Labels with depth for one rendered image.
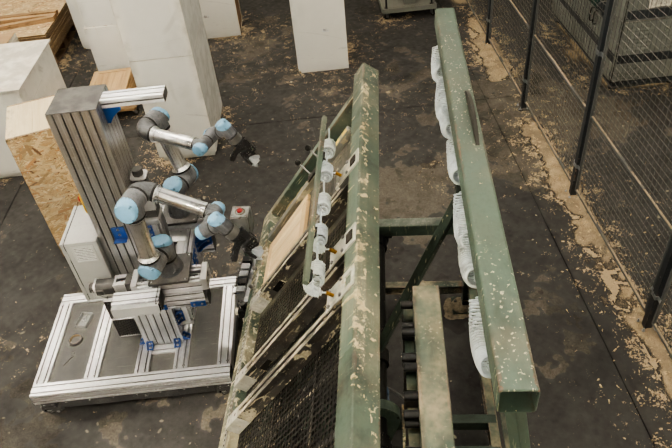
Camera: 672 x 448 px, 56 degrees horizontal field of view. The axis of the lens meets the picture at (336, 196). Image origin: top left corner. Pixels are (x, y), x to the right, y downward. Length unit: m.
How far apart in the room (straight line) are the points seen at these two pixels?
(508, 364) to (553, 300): 3.14
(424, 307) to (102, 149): 1.87
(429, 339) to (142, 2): 4.12
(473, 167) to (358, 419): 0.92
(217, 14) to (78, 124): 5.31
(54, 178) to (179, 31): 1.61
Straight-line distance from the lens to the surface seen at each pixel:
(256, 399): 2.90
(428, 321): 2.27
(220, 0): 8.41
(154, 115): 3.84
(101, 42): 7.79
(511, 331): 1.75
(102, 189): 3.60
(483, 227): 2.02
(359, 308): 2.16
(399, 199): 5.50
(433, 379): 2.13
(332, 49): 7.35
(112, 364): 4.51
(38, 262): 5.81
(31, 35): 8.70
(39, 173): 5.08
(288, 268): 3.26
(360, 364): 2.03
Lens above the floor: 3.57
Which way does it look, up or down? 40 degrees down
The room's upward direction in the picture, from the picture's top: 6 degrees counter-clockwise
